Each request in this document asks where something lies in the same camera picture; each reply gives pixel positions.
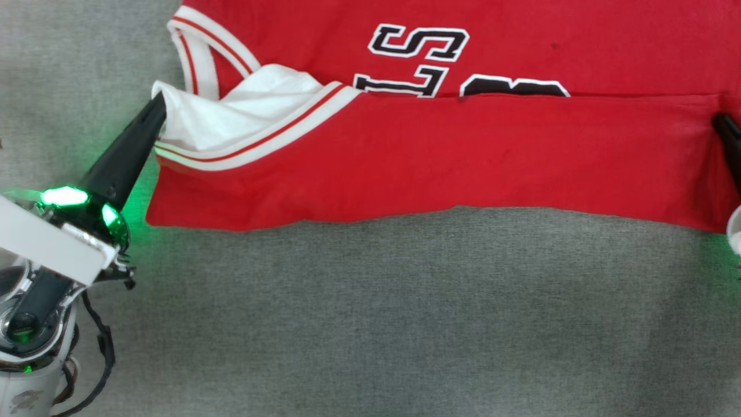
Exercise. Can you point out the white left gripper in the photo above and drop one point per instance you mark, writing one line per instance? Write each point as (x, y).
(40, 237)

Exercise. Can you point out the red white basketball jersey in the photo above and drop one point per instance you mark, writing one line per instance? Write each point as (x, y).
(463, 156)

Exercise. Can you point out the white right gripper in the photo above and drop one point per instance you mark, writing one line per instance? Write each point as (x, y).
(735, 231)

